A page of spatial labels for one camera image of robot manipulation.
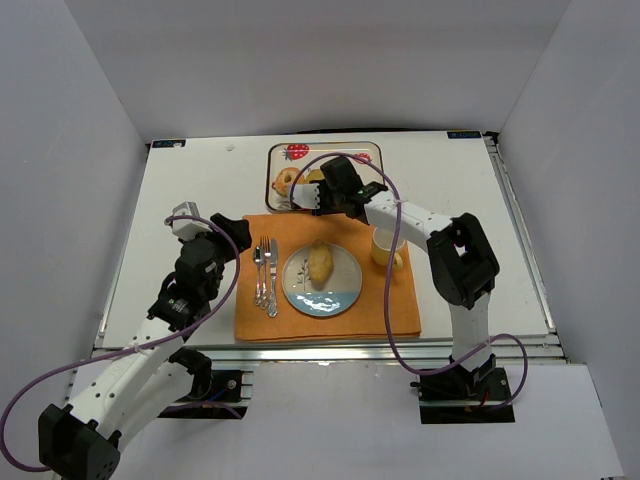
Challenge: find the bagel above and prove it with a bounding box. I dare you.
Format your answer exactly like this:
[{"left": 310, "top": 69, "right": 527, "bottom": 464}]
[{"left": 272, "top": 167, "right": 300, "bottom": 197}]

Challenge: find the oblong golden bread roll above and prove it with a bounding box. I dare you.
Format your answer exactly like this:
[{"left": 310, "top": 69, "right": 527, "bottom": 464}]
[{"left": 308, "top": 239, "right": 333, "bottom": 289}]

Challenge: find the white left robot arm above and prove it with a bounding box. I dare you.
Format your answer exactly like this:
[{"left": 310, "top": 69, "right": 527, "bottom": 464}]
[{"left": 38, "top": 214, "right": 252, "bottom": 479}]

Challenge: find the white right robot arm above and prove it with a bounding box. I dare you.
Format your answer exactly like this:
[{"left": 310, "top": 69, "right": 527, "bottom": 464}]
[{"left": 289, "top": 152, "right": 500, "bottom": 393}]

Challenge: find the brown bread slice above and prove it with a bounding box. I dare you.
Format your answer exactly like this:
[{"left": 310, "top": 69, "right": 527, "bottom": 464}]
[{"left": 305, "top": 169, "right": 324, "bottom": 183}]

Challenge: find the silver fork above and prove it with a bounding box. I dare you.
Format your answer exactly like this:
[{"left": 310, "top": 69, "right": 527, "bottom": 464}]
[{"left": 259, "top": 236, "right": 271, "bottom": 310}]

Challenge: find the silver spoon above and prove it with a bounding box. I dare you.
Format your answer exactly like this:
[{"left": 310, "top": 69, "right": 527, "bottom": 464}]
[{"left": 253, "top": 245, "right": 263, "bottom": 306}]

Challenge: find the strawberry print white tray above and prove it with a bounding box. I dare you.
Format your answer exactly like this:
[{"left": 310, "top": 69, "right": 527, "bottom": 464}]
[{"left": 265, "top": 141, "right": 385, "bottom": 212}]

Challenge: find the yellow mug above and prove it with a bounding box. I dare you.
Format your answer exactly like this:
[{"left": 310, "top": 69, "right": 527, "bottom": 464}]
[{"left": 371, "top": 227, "right": 406, "bottom": 269}]

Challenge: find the orange placemat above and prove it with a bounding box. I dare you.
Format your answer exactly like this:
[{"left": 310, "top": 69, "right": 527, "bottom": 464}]
[{"left": 234, "top": 214, "right": 421, "bottom": 342}]

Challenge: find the white and blue plate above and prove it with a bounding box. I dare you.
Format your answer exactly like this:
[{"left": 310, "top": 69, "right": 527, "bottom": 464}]
[{"left": 281, "top": 243, "right": 362, "bottom": 318}]

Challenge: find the silver knife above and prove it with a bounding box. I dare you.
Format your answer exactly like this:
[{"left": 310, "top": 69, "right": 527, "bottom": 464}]
[{"left": 267, "top": 238, "right": 278, "bottom": 318}]

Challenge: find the left blue table label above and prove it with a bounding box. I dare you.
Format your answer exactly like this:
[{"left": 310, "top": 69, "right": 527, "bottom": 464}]
[{"left": 151, "top": 139, "right": 186, "bottom": 149}]

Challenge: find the blue table label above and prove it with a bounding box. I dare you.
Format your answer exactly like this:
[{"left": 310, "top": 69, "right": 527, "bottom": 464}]
[
  {"left": 447, "top": 130, "right": 482, "bottom": 139},
  {"left": 151, "top": 139, "right": 186, "bottom": 149}
]

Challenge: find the right blue table label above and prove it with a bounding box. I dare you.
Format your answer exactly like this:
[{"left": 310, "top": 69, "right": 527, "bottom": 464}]
[{"left": 447, "top": 130, "right": 482, "bottom": 139}]

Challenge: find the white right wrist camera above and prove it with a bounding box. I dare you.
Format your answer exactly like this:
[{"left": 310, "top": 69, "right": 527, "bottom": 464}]
[{"left": 289, "top": 183, "right": 321, "bottom": 210}]

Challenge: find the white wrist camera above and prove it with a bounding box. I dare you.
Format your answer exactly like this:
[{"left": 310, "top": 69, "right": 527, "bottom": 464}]
[
  {"left": 289, "top": 183, "right": 321, "bottom": 210},
  {"left": 165, "top": 201, "right": 210, "bottom": 242}
]

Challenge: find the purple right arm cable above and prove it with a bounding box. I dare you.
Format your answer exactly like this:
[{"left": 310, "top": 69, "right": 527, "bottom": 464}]
[{"left": 289, "top": 152, "right": 529, "bottom": 412}]

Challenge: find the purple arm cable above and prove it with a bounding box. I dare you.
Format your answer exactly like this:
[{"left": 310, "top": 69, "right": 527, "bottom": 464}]
[
  {"left": 0, "top": 214, "right": 242, "bottom": 473},
  {"left": 289, "top": 152, "right": 529, "bottom": 412}
]

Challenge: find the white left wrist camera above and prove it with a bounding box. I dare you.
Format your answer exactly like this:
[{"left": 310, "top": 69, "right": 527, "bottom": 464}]
[{"left": 165, "top": 201, "right": 210, "bottom": 242}]

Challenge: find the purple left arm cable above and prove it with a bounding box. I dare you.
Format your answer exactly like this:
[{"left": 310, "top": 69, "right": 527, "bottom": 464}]
[{"left": 0, "top": 214, "right": 242, "bottom": 473}]

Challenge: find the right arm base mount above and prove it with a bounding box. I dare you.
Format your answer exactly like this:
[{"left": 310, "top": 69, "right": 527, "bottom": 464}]
[{"left": 410, "top": 367, "right": 515, "bottom": 425}]

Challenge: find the aluminium table frame rail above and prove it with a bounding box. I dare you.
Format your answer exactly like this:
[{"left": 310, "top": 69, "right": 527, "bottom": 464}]
[{"left": 85, "top": 330, "right": 567, "bottom": 368}]

